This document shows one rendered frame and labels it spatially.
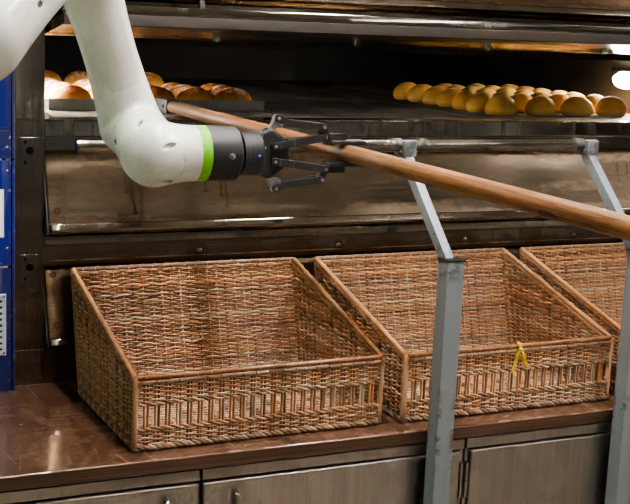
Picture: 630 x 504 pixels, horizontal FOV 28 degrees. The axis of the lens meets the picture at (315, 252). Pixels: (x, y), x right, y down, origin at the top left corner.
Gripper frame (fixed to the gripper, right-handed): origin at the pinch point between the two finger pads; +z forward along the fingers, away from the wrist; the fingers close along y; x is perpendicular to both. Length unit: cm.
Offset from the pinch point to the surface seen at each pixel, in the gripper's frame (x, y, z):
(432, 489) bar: -19, 73, 34
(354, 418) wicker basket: -29, 59, 21
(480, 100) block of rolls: -102, -3, 94
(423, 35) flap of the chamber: -63, -20, 51
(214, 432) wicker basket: -30, 59, -11
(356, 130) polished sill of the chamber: -78, 4, 43
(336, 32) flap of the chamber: -63, -20, 29
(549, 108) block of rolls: -91, -2, 110
